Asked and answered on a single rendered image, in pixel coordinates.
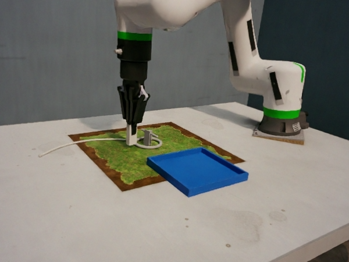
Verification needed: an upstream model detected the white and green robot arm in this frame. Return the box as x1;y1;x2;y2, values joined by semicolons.
114;0;309;136

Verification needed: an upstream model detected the blue tray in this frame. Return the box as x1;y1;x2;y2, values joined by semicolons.
147;147;249;197

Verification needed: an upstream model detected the green grass mat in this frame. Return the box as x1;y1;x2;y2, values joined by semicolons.
68;122;245;192

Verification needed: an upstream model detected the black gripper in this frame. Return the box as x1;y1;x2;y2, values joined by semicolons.
117;60;150;146

